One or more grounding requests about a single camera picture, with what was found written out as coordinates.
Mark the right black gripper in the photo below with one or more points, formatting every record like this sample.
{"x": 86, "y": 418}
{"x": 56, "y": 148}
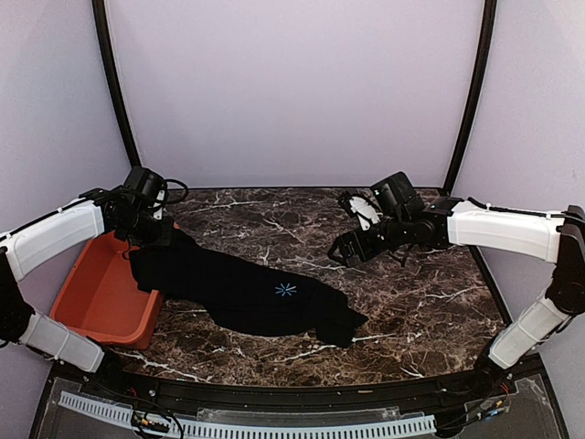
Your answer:
{"x": 366, "y": 251}

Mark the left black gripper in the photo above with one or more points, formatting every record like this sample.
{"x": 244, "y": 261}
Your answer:
{"x": 164, "y": 238}

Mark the black t-shirt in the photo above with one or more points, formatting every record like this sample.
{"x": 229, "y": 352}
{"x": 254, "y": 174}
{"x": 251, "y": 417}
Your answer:
{"x": 243, "y": 296}

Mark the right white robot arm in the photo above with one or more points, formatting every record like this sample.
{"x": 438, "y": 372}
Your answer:
{"x": 397, "y": 217}

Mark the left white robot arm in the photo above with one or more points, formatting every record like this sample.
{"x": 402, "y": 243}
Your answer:
{"x": 134, "y": 212}

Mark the orange plastic bin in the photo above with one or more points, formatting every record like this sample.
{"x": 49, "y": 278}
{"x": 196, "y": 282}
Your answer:
{"x": 101, "y": 300}

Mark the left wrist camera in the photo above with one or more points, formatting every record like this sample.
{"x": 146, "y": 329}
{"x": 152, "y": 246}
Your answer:
{"x": 159, "y": 203}

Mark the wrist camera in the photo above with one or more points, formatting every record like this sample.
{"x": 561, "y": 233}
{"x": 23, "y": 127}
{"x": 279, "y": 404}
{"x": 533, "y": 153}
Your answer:
{"x": 360, "y": 207}
{"x": 159, "y": 203}

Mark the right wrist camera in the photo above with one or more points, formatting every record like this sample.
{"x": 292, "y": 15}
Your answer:
{"x": 360, "y": 207}

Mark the white slotted cable duct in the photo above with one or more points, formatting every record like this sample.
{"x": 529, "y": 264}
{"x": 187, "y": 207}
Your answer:
{"x": 208, "y": 423}

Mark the black front rail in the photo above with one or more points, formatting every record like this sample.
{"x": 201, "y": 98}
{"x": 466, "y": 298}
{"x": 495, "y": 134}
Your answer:
{"x": 444, "y": 394}

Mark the left black frame post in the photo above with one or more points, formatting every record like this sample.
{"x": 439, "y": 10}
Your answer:
{"x": 109, "y": 66}

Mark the black frame post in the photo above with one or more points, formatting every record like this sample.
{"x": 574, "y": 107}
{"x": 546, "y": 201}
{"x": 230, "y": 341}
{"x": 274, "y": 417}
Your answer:
{"x": 109, "y": 66}
{"x": 473, "y": 96}

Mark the right black frame post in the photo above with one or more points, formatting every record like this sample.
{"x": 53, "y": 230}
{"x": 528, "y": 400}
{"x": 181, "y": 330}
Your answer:
{"x": 473, "y": 96}

